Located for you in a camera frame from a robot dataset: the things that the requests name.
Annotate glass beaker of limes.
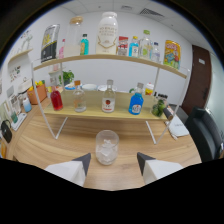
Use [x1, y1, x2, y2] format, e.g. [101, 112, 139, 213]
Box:
[151, 94, 168, 118]

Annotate large white bottle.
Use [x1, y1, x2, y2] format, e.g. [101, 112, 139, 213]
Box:
[95, 11, 119, 55]

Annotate blue liquid bottle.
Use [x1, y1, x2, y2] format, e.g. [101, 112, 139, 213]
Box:
[128, 82, 145, 116]

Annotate tall black yellow can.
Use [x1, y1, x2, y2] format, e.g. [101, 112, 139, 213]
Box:
[40, 23, 61, 63]

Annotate clear bottle red label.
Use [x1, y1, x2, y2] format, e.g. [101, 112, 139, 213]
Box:
[101, 79, 117, 114]

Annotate two-tier wooden shelf rack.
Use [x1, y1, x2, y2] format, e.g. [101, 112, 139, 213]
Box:
[30, 53, 191, 145]

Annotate orange storage basket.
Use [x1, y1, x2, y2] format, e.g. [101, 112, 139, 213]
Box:
[27, 79, 48, 105]

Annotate red white wall poster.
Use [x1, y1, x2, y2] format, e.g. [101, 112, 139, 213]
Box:
[116, 35, 129, 57]

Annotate glass jar cork lid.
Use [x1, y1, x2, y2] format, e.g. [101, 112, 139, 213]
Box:
[63, 15, 84, 58]

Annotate green potted plant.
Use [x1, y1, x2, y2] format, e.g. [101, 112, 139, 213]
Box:
[59, 69, 75, 86]

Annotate white bottle red cap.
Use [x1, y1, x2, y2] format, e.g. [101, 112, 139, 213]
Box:
[144, 82, 155, 96]

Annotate white bowl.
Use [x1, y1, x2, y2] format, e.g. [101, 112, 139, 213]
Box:
[97, 84, 118, 93]
[81, 83, 98, 92]

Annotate small red liquid bottle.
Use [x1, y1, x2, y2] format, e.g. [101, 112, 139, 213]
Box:
[50, 85, 64, 112]

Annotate small clear water bottle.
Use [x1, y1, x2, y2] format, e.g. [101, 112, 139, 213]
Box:
[150, 41, 162, 64]

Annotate wooden wall shelf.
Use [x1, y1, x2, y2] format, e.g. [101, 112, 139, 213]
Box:
[7, 48, 34, 64]

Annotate black office chair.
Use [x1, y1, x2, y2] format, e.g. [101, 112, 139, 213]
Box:
[184, 106, 224, 163]

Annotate white countertop appliance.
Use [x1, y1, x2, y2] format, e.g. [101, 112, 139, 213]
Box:
[18, 78, 33, 100]

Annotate brown door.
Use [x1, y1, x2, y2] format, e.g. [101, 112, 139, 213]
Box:
[181, 44, 213, 116]

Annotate teal bottle black cap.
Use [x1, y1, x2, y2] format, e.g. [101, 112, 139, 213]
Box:
[79, 33, 90, 56]

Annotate dark wooden muddler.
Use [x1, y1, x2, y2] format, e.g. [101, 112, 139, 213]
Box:
[162, 106, 174, 122]

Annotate ceiling air vent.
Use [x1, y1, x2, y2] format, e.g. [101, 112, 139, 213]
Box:
[139, 7, 165, 18]

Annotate white notebook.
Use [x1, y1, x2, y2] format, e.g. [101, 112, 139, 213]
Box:
[164, 119, 190, 138]

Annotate white tray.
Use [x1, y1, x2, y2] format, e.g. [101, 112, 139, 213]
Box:
[10, 112, 28, 131]

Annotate green mug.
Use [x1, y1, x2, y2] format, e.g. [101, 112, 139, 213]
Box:
[9, 111, 19, 124]

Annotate clear glass with ice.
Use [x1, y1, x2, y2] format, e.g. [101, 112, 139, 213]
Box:
[95, 129, 120, 166]

